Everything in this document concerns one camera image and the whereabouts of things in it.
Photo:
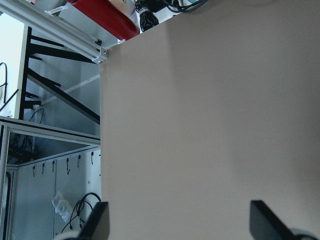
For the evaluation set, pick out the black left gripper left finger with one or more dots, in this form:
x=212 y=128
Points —
x=97 y=226

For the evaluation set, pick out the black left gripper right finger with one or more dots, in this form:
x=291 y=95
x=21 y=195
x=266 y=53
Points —
x=265 y=225

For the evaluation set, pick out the crumpled clear plastic bag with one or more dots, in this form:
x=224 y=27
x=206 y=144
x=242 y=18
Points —
x=62 y=206

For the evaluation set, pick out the red container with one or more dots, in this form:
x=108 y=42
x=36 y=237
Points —
x=105 y=14

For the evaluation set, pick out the lower aluminium frame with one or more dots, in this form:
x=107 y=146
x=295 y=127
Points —
x=36 y=161

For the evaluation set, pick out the black metal shelf frame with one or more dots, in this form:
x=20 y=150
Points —
x=39 y=45

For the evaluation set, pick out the aluminium frame rail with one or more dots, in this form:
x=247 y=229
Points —
x=56 y=28

